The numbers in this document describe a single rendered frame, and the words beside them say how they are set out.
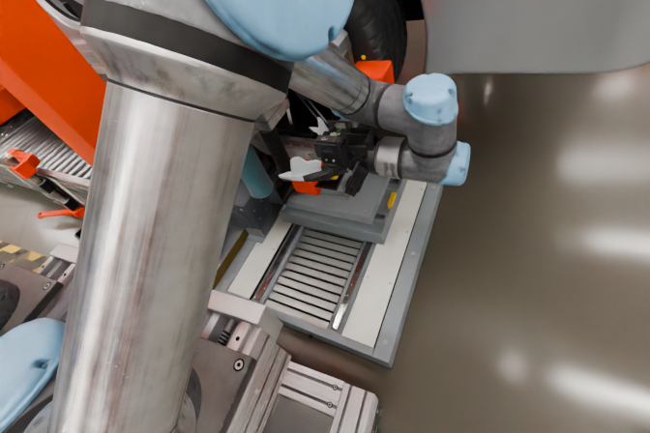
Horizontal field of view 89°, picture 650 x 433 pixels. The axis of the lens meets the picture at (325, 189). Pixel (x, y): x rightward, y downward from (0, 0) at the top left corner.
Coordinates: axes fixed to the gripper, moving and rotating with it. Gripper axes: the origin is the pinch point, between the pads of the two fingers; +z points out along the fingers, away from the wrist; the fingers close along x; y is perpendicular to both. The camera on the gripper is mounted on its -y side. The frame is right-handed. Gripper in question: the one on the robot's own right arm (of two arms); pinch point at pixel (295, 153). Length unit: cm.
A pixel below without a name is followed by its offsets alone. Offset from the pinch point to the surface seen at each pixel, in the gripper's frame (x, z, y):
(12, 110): -32, 258, -28
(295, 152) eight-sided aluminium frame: -20.5, 19.4, -22.1
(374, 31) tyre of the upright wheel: -30.7, -9.9, 11.0
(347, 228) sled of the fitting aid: -22, 12, -67
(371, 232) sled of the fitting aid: -23, 1, -66
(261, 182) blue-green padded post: -10.5, 30.0, -28.0
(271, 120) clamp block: 0.0, 2.3, 9.0
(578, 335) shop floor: -12, -71, -83
